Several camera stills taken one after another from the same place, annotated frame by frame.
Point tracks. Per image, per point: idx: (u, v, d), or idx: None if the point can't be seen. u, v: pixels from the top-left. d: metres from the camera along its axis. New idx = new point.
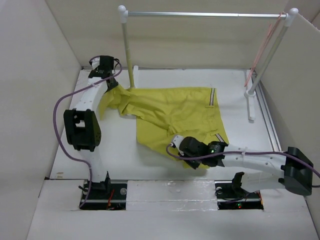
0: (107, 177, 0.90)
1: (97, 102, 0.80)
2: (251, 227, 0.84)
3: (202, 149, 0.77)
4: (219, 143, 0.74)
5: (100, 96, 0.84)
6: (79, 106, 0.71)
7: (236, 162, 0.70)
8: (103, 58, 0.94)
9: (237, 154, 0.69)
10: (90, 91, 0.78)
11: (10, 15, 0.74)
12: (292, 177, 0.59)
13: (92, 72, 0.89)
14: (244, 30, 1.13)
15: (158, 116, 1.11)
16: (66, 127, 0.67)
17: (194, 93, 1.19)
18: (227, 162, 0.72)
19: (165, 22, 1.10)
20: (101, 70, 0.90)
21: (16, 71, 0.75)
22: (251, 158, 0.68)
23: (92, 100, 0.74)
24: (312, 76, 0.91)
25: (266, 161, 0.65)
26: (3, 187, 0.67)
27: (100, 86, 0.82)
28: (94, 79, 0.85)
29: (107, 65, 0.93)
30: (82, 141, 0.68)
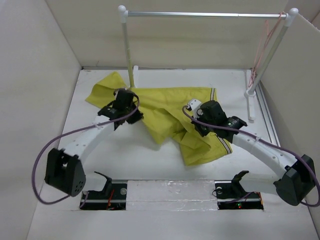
0: (108, 180, 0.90)
1: (94, 146, 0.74)
2: (250, 227, 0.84)
3: (220, 118, 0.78)
4: (239, 120, 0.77)
5: (102, 137, 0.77)
6: (69, 148, 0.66)
7: (246, 144, 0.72)
8: (122, 95, 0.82)
9: (251, 137, 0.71)
10: (87, 134, 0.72)
11: (10, 16, 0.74)
12: (291, 177, 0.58)
13: (103, 110, 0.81)
14: (245, 30, 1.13)
15: None
16: (48, 166, 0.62)
17: (193, 93, 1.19)
18: (237, 140, 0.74)
19: (165, 23, 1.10)
20: (114, 110, 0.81)
21: (16, 71, 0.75)
22: (263, 148, 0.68)
23: (85, 144, 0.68)
24: (312, 76, 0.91)
25: (274, 155, 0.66)
26: (3, 187, 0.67)
27: (103, 128, 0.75)
28: (101, 118, 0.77)
29: (122, 104, 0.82)
30: (60, 187, 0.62)
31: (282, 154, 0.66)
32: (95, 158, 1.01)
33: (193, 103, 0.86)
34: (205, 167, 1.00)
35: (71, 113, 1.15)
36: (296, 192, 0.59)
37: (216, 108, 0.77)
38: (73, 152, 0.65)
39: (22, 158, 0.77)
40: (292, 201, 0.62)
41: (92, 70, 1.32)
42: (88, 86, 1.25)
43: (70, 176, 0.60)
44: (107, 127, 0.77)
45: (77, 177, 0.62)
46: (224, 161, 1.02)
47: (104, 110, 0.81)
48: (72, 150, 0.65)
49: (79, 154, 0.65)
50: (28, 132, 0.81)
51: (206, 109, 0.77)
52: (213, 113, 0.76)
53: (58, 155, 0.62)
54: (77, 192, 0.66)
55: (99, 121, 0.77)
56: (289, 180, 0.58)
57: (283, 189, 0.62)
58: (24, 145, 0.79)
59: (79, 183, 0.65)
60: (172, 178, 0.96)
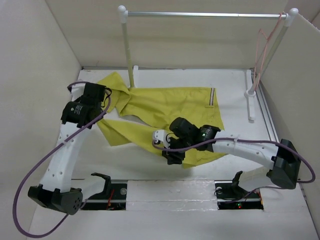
0: (107, 180, 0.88)
1: (74, 161, 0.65)
2: (250, 227, 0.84)
3: (192, 132, 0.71)
4: (211, 128, 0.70)
5: (78, 148, 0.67)
6: (46, 181, 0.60)
7: (227, 148, 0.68)
8: (91, 88, 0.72)
9: (230, 141, 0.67)
10: (58, 157, 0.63)
11: (10, 16, 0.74)
12: (280, 167, 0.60)
13: (66, 111, 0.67)
14: (244, 30, 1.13)
15: (157, 117, 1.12)
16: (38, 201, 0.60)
17: (193, 93, 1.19)
18: (217, 148, 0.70)
19: (164, 23, 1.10)
20: (79, 108, 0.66)
21: (16, 72, 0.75)
22: (244, 146, 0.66)
23: (62, 171, 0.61)
24: (312, 76, 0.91)
25: (257, 150, 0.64)
26: (3, 187, 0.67)
27: (74, 141, 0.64)
28: (68, 128, 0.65)
29: (93, 98, 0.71)
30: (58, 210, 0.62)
31: (263, 147, 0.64)
32: (95, 158, 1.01)
33: (157, 135, 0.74)
34: (205, 167, 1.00)
35: None
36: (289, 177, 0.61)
37: (186, 125, 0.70)
38: (53, 187, 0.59)
39: (22, 158, 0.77)
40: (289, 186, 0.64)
41: (92, 70, 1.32)
42: None
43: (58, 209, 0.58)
44: (78, 138, 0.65)
45: (68, 203, 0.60)
46: (224, 161, 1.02)
47: (68, 111, 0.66)
48: (50, 187, 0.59)
49: (60, 186, 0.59)
50: (27, 132, 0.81)
51: (175, 129, 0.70)
52: (183, 130, 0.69)
53: (39, 190, 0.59)
54: (78, 206, 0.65)
55: (66, 134, 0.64)
56: (281, 170, 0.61)
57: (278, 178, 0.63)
58: None
59: (77, 201, 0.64)
60: (172, 178, 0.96)
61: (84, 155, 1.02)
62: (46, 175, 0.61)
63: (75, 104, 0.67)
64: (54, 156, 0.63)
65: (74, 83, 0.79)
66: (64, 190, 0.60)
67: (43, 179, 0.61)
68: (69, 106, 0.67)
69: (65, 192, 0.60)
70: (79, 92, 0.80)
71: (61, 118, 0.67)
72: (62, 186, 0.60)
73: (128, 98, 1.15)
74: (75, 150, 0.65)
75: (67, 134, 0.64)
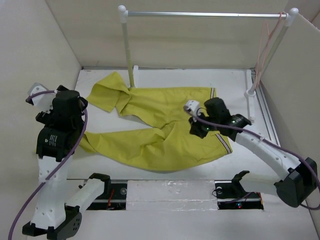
0: (107, 181, 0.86)
1: (64, 193, 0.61)
2: (250, 227, 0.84)
3: (224, 115, 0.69)
4: (243, 119, 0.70)
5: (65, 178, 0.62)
6: (37, 221, 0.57)
7: (249, 143, 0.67)
8: (58, 104, 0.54)
9: (255, 137, 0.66)
10: (45, 195, 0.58)
11: (10, 16, 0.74)
12: (294, 181, 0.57)
13: (39, 143, 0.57)
14: (244, 30, 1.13)
15: (157, 117, 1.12)
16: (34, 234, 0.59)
17: (193, 93, 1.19)
18: (240, 140, 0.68)
19: (165, 23, 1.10)
20: (53, 137, 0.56)
21: (16, 72, 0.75)
22: (267, 148, 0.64)
23: (52, 208, 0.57)
24: (312, 76, 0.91)
25: (277, 156, 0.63)
26: (3, 187, 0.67)
27: (57, 177, 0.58)
28: (47, 162, 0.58)
29: (66, 117, 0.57)
30: None
31: (285, 155, 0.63)
32: (95, 158, 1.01)
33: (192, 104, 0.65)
34: (205, 167, 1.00)
35: None
36: (296, 194, 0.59)
37: (220, 107, 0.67)
38: (45, 226, 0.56)
39: (22, 158, 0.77)
40: (290, 203, 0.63)
41: (92, 70, 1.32)
42: (87, 86, 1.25)
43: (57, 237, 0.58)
44: (60, 172, 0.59)
45: (66, 229, 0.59)
46: (224, 161, 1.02)
47: (42, 143, 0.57)
48: (43, 224, 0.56)
49: (53, 223, 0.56)
50: (27, 132, 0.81)
51: (209, 107, 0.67)
52: (216, 109, 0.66)
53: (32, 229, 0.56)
54: (79, 225, 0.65)
55: (47, 170, 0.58)
56: (292, 183, 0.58)
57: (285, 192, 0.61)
58: (24, 145, 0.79)
59: (74, 223, 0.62)
60: (172, 178, 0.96)
61: (83, 155, 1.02)
62: (36, 215, 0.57)
63: (48, 132, 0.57)
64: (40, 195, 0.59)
65: (35, 94, 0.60)
66: (59, 223, 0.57)
67: (34, 219, 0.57)
68: (42, 135, 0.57)
69: (59, 225, 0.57)
70: (46, 104, 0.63)
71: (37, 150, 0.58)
72: (55, 221, 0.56)
73: (129, 98, 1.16)
74: (62, 182, 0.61)
75: (48, 170, 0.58)
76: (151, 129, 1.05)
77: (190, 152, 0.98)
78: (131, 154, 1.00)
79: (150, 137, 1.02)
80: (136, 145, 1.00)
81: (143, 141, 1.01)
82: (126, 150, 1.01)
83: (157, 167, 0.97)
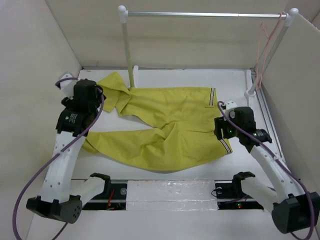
0: (108, 180, 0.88)
1: (71, 170, 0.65)
2: (250, 227, 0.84)
3: (250, 126, 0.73)
4: (265, 134, 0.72)
5: (74, 156, 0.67)
6: (44, 193, 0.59)
7: (261, 159, 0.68)
8: (79, 90, 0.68)
9: (269, 154, 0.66)
10: (56, 168, 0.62)
11: (10, 16, 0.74)
12: (289, 205, 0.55)
13: (60, 120, 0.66)
14: (244, 30, 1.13)
15: (157, 117, 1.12)
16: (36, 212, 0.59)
17: (193, 93, 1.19)
18: (254, 152, 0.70)
19: (165, 23, 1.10)
20: (73, 116, 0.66)
21: (15, 72, 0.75)
22: (277, 169, 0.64)
23: (60, 182, 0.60)
24: (312, 76, 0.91)
25: (283, 179, 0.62)
26: (3, 187, 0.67)
27: (70, 151, 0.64)
28: (63, 137, 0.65)
29: (83, 101, 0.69)
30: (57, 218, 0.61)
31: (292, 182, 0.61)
32: (95, 158, 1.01)
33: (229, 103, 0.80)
34: (205, 167, 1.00)
35: None
36: (288, 221, 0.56)
37: (248, 116, 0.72)
38: (51, 198, 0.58)
39: (22, 158, 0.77)
40: (281, 229, 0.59)
41: (92, 70, 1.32)
42: None
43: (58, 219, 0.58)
44: (74, 147, 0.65)
45: (67, 212, 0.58)
46: (224, 161, 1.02)
47: (63, 120, 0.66)
48: (49, 198, 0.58)
49: (59, 196, 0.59)
50: (27, 132, 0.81)
51: (238, 113, 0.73)
52: (244, 117, 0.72)
53: (36, 203, 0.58)
54: (78, 214, 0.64)
55: (62, 144, 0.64)
56: (287, 207, 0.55)
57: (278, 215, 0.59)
58: (24, 145, 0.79)
59: (75, 209, 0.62)
60: (172, 178, 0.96)
61: (84, 155, 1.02)
62: (43, 187, 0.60)
63: (70, 112, 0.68)
64: (51, 167, 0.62)
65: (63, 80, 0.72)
66: (63, 199, 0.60)
67: (40, 191, 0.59)
68: (64, 115, 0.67)
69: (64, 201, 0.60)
70: (71, 90, 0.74)
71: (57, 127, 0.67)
72: (61, 196, 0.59)
73: (128, 98, 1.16)
74: (72, 159, 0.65)
75: (63, 144, 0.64)
76: (151, 129, 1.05)
77: (190, 152, 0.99)
78: (131, 153, 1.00)
79: (150, 137, 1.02)
80: (137, 145, 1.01)
81: (143, 141, 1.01)
82: (127, 150, 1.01)
83: (157, 167, 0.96)
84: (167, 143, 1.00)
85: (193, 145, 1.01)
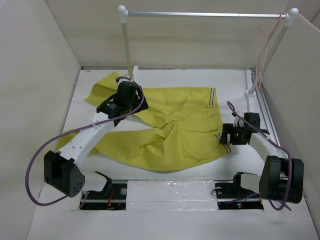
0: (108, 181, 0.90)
1: (92, 145, 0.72)
2: (250, 227, 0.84)
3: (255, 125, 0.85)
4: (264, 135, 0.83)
5: (100, 136, 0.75)
6: (66, 150, 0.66)
7: (257, 141, 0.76)
8: (122, 89, 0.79)
9: (262, 136, 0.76)
10: (84, 135, 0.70)
11: (10, 16, 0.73)
12: (269, 156, 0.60)
13: (102, 104, 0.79)
14: (244, 30, 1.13)
15: (156, 116, 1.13)
16: (45, 167, 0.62)
17: (193, 93, 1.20)
18: (252, 139, 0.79)
19: (164, 23, 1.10)
20: (113, 105, 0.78)
21: (16, 72, 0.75)
22: (267, 144, 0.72)
23: (82, 146, 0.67)
24: (312, 76, 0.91)
25: (271, 150, 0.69)
26: (3, 187, 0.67)
27: (100, 127, 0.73)
28: (99, 116, 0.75)
29: (123, 97, 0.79)
30: (57, 186, 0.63)
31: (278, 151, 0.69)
32: (95, 158, 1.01)
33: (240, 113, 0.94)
34: (205, 166, 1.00)
35: (71, 113, 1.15)
36: (269, 179, 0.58)
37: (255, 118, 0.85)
38: (69, 155, 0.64)
39: (22, 158, 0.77)
40: (263, 193, 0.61)
41: (91, 70, 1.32)
42: (87, 86, 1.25)
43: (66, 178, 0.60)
44: (104, 126, 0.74)
45: (75, 179, 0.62)
46: (223, 161, 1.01)
47: (104, 106, 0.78)
48: (67, 153, 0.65)
49: (75, 157, 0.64)
50: (27, 132, 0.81)
51: (246, 115, 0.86)
52: (250, 117, 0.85)
53: (54, 158, 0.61)
54: (77, 191, 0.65)
55: (97, 120, 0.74)
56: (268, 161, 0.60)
57: (262, 179, 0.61)
58: (24, 145, 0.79)
59: (78, 184, 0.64)
60: (172, 178, 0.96)
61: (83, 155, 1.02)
62: (67, 146, 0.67)
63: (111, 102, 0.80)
64: (80, 133, 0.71)
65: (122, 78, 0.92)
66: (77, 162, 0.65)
67: (63, 148, 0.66)
68: (106, 102, 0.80)
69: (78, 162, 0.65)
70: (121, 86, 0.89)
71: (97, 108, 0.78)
72: (77, 158, 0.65)
73: None
74: (97, 135, 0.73)
75: (97, 120, 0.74)
76: (152, 129, 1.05)
77: (190, 152, 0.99)
78: (131, 153, 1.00)
79: (150, 137, 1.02)
80: (137, 145, 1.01)
81: (143, 141, 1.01)
82: (126, 150, 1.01)
83: (158, 166, 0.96)
84: (167, 143, 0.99)
85: (192, 145, 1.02)
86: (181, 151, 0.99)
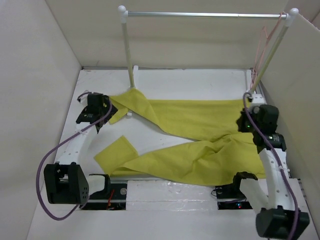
0: (107, 178, 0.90)
1: (84, 150, 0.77)
2: (250, 228, 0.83)
3: (269, 127, 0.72)
4: (282, 140, 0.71)
5: (88, 141, 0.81)
6: (62, 158, 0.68)
7: (268, 165, 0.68)
8: (91, 99, 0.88)
9: (275, 162, 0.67)
10: (76, 142, 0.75)
11: (9, 16, 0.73)
12: (273, 214, 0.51)
13: (80, 116, 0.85)
14: (245, 29, 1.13)
15: (189, 126, 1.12)
16: (48, 183, 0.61)
17: (242, 106, 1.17)
18: (263, 154, 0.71)
19: (164, 23, 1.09)
20: (90, 115, 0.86)
21: (15, 71, 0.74)
22: (277, 179, 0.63)
23: (78, 151, 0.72)
24: (312, 76, 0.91)
25: (278, 189, 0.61)
26: (4, 186, 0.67)
27: (87, 133, 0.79)
28: (81, 124, 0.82)
29: (96, 106, 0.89)
30: (65, 197, 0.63)
31: (287, 195, 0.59)
32: (96, 158, 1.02)
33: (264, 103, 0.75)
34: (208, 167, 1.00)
35: (71, 113, 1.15)
36: (267, 229, 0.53)
37: (272, 118, 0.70)
38: (69, 160, 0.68)
39: (21, 158, 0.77)
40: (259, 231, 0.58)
41: (92, 70, 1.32)
42: (87, 86, 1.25)
43: (74, 185, 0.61)
44: (90, 131, 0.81)
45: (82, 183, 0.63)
46: None
47: (82, 116, 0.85)
48: (67, 160, 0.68)
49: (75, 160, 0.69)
50: (27, 132, 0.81)
51: (262, 111, 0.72)
52: (265, 118, 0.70)
53: (54, 169, 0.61)
54: (85, 198, 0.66)
55: (80, 128, 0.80)
56: (270, 216, 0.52)
57: (261, 220, 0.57)
58: (24, 145, 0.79)
59: (84, 189, 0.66)
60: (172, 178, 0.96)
61: (125, 175, 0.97)
62: (63, 155, 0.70)
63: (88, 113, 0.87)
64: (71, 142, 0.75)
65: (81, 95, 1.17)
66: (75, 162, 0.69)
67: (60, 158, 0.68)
68: (82, 114, 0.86)
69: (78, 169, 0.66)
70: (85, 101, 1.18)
71: (76, 121, 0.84)
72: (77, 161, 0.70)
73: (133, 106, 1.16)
74: (87, 140, 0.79)
75: (81, 128, 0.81)
76: (200, 142, 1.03)
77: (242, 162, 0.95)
78: (183, 170, 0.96)
79: (200, 150, 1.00)
80: (189, 160, 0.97)
81: (194, 156, 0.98)
82: (178, 167, 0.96)
83: (212, 180, 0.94)
84: (220, 155, 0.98)
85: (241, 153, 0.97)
86: (231, 162, 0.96)
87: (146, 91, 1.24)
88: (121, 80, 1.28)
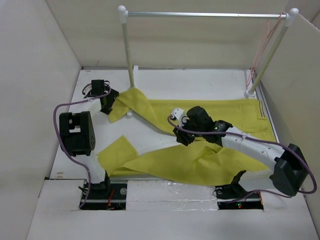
0: (107, 176, 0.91)
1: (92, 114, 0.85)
2: (250, 227, 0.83)
3: (208, 123, 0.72)
4: (225, 123, 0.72)
5: (95, 109, 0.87)
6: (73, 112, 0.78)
7: (235, 144, 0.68)
8: (96, 83, 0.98)
9: (238, 137, 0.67)
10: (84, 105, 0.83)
11: (10, 15, 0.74)
12: (281, 168, 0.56)
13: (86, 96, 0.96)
14: (245, 29, 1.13)
15: None
16: (62, 126, 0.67)
17: (242, 106, 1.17)
18: (225, 143, 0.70)
19: (164, 23, 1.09)
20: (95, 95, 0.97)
21: (15, 71, 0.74)
22: (253, 144, 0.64)
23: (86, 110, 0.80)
24: (312, 76, 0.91)
25: (262, 149, 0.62)
26: (4, 186, 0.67)
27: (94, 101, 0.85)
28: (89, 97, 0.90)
29: (100, 88, 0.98)
30: (76, 142, 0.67)
31: (269, 147, 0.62)
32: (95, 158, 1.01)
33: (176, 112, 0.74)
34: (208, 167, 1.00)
35: None
36: (290, 181, 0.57)
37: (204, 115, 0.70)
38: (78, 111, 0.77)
39: (22, 157, 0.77)
40: (289, 192, 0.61)
41: (92, 70, 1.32)
42: None
43: (86, 125, 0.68)
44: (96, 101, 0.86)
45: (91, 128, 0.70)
46: None
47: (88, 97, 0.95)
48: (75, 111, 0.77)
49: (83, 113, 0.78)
50: (27, 132, 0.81)
51: (193, 117, 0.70)
52: (200, 119, 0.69)
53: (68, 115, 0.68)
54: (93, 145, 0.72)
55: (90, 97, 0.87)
56: (281, 171, 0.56)
57: (280, 182, 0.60)
58: (24, 144, 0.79)
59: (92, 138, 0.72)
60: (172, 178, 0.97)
61: (124, 175, 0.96)
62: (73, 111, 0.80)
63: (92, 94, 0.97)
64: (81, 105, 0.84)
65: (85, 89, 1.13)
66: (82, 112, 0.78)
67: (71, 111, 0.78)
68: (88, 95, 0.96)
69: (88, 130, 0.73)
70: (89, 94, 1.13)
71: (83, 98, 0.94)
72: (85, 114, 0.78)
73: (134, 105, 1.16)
74: (93, 107, 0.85)
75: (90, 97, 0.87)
76: (200, 142, 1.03)
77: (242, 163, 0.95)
78: (183, 170, 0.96)
79: (200, 150, 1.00)
80: (189, 160, 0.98)
81: (195, 156, 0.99)
82: (179, 168, 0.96)
83: (212, 180, 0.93)
84: (220, 155, 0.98)
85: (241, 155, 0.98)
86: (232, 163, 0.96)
87: (146, 90, 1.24)
88: (121, 80, 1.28)
